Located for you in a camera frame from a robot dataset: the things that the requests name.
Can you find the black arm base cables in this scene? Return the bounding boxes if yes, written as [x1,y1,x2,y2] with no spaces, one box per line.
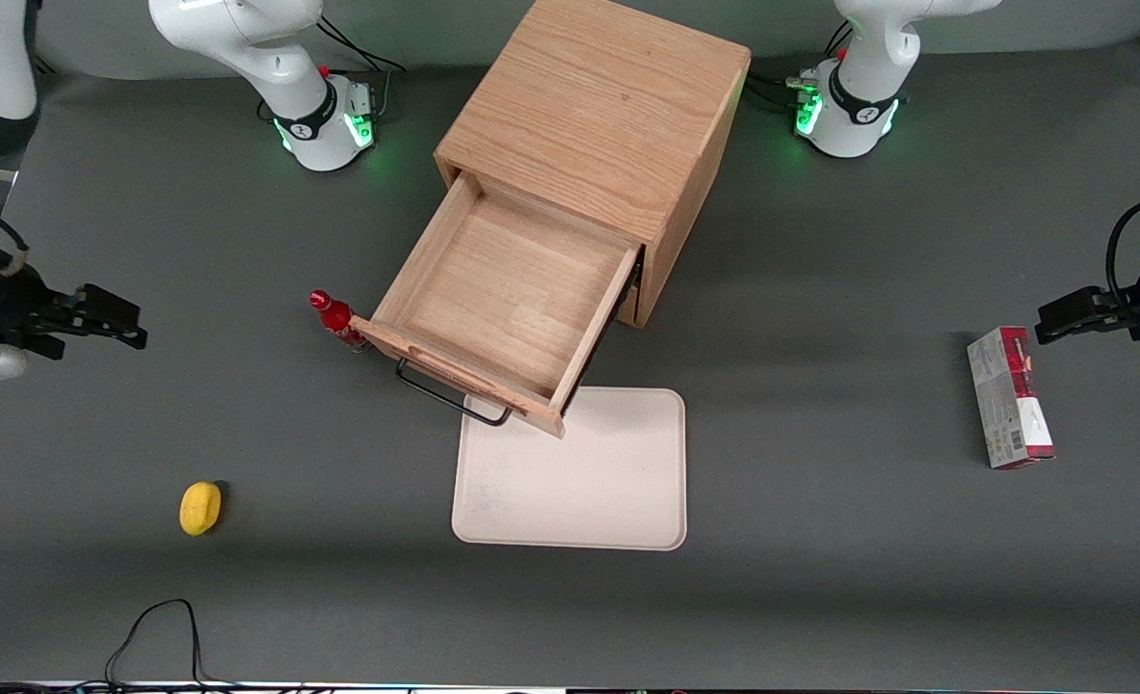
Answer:
[317,13,409,122]
[747,23,852,113]

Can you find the yellow lemon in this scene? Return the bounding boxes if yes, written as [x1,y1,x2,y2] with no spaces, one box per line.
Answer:
[179,481,224,537]

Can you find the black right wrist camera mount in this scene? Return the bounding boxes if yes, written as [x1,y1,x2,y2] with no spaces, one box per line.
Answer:
[0,246,50,358]

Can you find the black cable on table edge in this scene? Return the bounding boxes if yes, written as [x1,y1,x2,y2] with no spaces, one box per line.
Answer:
[0,598,243,694]

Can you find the black metal drawer handle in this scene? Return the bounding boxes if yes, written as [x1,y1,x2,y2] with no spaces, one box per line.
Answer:
[396,357,515,428]

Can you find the black right arm base cables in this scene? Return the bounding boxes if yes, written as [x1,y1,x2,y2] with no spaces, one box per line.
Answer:
[317,13,409,122]

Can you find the white and red carton box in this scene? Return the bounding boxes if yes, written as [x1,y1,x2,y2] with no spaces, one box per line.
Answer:
[967,326,1058,470]

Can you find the oak wooden cabinet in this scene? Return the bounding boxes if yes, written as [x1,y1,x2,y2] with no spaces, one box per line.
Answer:
[433,0,752,331]

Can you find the red cola bottle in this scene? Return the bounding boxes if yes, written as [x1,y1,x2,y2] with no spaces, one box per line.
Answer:
[308,289,370,354]

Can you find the black left arm base cables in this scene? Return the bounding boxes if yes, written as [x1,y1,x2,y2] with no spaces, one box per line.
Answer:
[747,23,852,113]

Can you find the beige rectangular tray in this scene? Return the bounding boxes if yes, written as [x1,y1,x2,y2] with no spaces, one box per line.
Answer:
[451,387,688,552]

